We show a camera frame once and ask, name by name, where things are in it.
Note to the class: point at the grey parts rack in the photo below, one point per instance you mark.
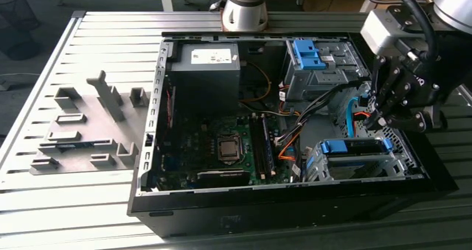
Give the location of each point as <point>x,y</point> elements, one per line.
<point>92,128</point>

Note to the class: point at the grey metal drive cage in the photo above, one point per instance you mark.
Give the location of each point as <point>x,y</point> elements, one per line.
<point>324,78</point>

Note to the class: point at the green motherboard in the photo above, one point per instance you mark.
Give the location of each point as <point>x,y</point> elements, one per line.
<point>247,161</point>

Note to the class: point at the hard disk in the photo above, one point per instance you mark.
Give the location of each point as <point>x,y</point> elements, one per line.
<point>333,147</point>

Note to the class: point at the blue drive latch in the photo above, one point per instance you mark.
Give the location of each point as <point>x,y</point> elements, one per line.
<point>308,56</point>

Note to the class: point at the grey metal disk bay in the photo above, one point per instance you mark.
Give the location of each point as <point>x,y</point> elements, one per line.
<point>357,157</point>

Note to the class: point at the CPU socket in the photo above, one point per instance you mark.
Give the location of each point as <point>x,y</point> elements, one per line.
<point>228,147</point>

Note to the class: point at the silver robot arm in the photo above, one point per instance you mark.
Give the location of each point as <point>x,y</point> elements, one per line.
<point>245,15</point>

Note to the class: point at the grey power supply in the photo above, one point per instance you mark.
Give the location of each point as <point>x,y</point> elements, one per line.
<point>212,57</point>

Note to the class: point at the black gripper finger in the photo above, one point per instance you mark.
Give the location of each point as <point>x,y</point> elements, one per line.
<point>385,88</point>
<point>412,121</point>

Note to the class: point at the black graphics card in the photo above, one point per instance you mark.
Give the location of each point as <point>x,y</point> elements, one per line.
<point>221,176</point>

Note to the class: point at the black PC case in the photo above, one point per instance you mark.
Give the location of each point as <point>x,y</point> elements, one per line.
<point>257,205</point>

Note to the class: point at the silver grey camera box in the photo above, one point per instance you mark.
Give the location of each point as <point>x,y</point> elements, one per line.
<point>380,31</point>

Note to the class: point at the black RAM stick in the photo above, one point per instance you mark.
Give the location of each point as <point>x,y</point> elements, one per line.
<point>268,147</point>

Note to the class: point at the black waste bin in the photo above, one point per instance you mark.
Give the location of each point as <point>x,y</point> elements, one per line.
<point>17,39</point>

